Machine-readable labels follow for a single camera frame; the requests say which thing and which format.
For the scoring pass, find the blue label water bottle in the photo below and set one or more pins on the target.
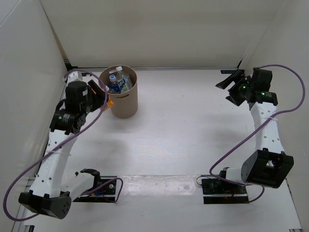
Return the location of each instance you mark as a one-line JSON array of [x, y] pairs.
[[113, 85]]

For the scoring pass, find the orange juice bottle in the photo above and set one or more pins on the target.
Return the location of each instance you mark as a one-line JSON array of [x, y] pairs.
[[108, 104]]

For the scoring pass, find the tan cylindrical waste bin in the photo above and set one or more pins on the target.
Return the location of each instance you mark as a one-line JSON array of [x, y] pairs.
[[125, 104]]

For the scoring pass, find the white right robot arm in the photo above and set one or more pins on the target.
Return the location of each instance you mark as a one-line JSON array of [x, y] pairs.
[[269, 165]]

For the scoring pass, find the green label water bottle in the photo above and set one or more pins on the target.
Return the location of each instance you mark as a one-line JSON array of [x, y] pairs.
[[123, 80]]

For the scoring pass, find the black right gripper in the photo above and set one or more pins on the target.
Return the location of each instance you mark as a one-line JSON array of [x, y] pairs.
[[232, 96]]

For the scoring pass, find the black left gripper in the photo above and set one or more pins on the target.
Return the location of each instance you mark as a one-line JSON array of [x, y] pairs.
[[101, 97]]

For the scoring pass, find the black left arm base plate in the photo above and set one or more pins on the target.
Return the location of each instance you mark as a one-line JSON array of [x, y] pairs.
[[108, 191]]

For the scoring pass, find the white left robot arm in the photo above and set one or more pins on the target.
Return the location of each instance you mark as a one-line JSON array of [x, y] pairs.
[[47, 196]]

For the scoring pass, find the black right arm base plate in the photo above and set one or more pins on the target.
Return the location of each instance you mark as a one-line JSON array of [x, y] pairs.
[[216, 191]]

